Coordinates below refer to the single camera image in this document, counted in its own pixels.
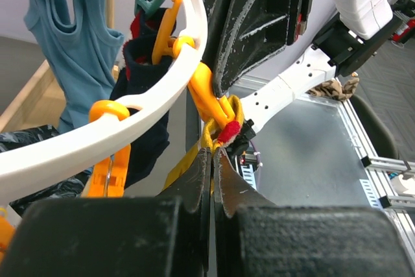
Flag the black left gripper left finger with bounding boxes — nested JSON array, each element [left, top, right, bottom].
[[1, 148, 211, 276]]

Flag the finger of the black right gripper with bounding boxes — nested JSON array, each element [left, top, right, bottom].
[[202, 0, 313, 97]]

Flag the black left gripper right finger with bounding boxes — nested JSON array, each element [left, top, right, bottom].
[[213, 148, 414, 276]]

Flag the yellow sock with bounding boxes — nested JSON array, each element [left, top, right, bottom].
[[162, 95, 244, 191]]

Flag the navy sock with santa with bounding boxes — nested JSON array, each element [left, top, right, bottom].
[[110, 7, 178, 189]]

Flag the white round clip hanger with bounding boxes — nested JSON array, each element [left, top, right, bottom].
[[1, 0, 208, 204]]

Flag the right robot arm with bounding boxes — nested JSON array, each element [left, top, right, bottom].
[[203, 0, 399, 138]]

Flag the orange clothes peg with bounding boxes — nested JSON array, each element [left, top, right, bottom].
[[187, 62, 235, 129], [152, 0, 195, 64], [81, 100, 131, 198]]

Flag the blue cloth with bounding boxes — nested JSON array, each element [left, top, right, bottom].
[[24, 0, 124, 133]]

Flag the dark patterned cloth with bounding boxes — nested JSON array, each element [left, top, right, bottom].
[[0, 124, 91, 216]]

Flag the wooden hanging rack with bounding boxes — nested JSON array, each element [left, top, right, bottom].
[[1, 60, 65, 132]]

